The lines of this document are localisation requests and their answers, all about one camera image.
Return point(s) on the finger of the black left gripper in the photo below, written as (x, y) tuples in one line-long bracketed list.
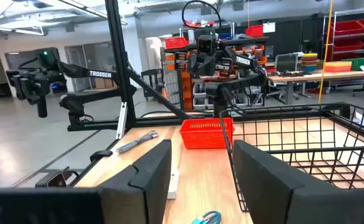
[(194, 65), (208, 66)]

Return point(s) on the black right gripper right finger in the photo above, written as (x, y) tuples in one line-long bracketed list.
[(262, 186)]

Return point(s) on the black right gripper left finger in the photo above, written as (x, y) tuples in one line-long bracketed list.
[(150, 180)]

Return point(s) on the plain white box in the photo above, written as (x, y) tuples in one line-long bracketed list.
[(173, 186)]

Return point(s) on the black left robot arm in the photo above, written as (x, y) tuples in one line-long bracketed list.
[(243, 60)]

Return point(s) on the small red bin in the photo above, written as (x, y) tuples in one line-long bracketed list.
[(254, 31), (176, 43)]

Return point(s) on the green bin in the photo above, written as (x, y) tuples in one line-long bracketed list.
[(360, 63)]

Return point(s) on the orange parts rack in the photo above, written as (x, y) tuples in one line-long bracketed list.
[(186, 90)]

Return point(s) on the black table clamp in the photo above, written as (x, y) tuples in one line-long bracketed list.
[(100, 155)]

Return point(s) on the black computer monitor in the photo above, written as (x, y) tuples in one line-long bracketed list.
[(286, 63)]

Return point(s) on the red plastic basket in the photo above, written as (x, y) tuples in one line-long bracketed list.
[(200, 133)]

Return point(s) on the stack of coloured trays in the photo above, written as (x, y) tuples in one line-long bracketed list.
[(309, 62)]

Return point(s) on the wooden workbench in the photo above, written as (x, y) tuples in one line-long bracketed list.
[(324, 76)]

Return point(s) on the metal shelf rack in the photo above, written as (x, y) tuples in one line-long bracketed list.
[(326, 37)]

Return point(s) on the orange and yellow tray stack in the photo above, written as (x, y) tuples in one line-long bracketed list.
[(338, 67)]

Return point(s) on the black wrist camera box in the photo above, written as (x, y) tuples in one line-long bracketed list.
[(206, 44)]

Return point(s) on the silver metal bracket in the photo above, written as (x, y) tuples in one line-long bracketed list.
[(122, 121)]

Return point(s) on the black metal rig frame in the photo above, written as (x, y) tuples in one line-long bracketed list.
[(118, 62)]

